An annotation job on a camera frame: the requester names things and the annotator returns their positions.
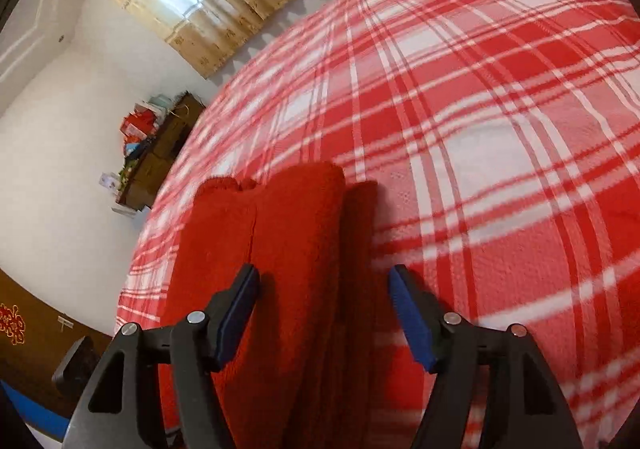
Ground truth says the red knit garment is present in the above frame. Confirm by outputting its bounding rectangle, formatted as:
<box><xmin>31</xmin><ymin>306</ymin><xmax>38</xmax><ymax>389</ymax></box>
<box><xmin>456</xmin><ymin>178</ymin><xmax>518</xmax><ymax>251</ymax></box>
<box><xmin>159</xmin><ymin>161</ymin><xmax>426</xmax><ymax>449</ymax></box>

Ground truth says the red plaid blanket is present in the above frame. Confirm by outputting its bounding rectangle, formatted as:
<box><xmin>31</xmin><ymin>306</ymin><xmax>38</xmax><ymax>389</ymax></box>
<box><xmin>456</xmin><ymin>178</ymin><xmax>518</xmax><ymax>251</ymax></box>
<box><xmin>114</xmin><ymin>0</ymin><xmax>640</xmax><ymax>449</ymax></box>

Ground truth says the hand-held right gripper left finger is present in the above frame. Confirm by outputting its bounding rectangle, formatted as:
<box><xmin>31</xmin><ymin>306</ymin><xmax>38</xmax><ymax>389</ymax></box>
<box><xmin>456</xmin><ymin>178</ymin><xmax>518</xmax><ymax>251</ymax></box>
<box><xmin>62</xmin><ymin>263</ymin><xmax>261</xmax><ymax>449</ymax></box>

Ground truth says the brown wooden door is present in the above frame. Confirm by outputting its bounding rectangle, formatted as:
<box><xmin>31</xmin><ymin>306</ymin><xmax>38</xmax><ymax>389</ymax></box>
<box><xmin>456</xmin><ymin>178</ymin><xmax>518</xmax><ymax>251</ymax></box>
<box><xmin>0</xmin><ymin>269</ymin><xmax>114</xmax><ymax>422</ymax></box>

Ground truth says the short beige window curtain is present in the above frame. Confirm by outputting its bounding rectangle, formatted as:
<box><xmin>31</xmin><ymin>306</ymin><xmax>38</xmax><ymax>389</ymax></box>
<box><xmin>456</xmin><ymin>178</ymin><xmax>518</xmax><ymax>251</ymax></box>
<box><xmin>87</xmin><ymin>0</ymin><xmax>341</xmax><ymax>80</ymax></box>

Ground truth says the red knot decoration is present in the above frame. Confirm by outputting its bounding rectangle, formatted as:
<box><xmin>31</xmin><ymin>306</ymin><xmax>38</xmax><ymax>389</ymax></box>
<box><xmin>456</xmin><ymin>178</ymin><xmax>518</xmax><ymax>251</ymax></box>
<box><xmin>0</xmin><ymin>304</ymin><xmax>26</xmax><ymax>346</ymax></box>

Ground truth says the white panelled door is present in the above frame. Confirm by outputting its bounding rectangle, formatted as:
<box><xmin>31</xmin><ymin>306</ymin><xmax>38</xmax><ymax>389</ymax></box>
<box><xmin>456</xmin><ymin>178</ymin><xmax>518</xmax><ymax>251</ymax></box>
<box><xmin>0</xmin><ymin>0</ymin><xmax>103</xmax><ymax>97</ymax></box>

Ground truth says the red gift bag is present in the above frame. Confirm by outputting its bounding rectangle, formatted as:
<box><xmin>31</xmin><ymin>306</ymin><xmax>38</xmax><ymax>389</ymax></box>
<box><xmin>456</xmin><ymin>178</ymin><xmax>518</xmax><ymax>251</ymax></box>
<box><xmin>120</xmin><ymin>110</ymin><xmax>159</xmax><ymax>138</ymax></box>

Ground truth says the brown wooden desk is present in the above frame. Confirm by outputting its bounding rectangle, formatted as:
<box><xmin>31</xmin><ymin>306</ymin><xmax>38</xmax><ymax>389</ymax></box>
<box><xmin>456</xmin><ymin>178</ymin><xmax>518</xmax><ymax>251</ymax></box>
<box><xmin>116</xmin><ymin>91</ymin><xmax>207</xmax><ymax>210</ymax></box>

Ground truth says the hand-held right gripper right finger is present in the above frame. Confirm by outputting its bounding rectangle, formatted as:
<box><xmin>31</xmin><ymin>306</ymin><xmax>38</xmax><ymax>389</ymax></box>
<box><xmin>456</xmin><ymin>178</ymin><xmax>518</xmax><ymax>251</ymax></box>
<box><xmin>389</xmin><ymin>263</ymin><xmax>586</xmax><ymax>449</ymax></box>

